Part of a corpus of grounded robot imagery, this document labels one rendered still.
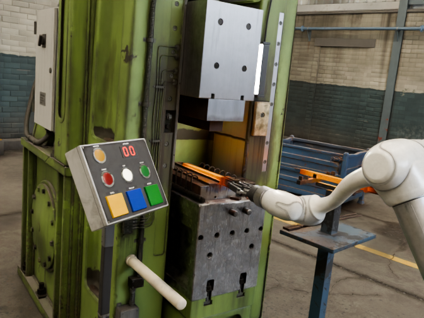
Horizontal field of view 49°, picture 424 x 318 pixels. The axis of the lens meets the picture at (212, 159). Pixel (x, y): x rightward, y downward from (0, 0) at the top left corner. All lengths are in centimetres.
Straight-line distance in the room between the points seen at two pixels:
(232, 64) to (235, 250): 85
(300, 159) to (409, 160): 453
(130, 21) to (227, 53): 42
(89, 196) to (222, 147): 109
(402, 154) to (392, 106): 850
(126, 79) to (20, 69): 600
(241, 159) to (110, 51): 83
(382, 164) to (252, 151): 116
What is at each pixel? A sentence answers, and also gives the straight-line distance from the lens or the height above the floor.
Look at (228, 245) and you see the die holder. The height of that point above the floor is 71.
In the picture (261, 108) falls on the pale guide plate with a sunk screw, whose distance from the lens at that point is 234.
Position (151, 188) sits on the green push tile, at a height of 103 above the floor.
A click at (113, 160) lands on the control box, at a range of 167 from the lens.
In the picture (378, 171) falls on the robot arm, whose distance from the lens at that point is 132.
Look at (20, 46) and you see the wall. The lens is 793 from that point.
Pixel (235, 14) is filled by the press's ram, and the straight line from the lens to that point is 207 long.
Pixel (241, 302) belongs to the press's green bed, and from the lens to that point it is 237.
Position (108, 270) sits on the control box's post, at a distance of 186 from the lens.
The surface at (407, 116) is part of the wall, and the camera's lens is 970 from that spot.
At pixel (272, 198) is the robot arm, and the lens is 181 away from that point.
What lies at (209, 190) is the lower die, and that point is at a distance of 209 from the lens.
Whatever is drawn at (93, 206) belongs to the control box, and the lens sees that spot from 159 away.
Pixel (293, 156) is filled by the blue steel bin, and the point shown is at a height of 56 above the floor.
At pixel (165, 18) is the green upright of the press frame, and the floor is 168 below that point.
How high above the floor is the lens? 147
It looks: 10 degrees down
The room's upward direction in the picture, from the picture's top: 5 degrees clockwise
